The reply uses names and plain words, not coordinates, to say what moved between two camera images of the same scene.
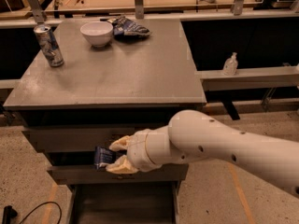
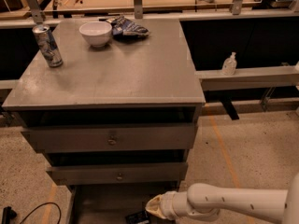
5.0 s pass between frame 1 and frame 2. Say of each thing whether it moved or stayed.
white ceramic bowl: stayed
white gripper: moved
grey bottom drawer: stayed
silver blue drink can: stayed
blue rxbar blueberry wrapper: moved
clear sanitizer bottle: stayed
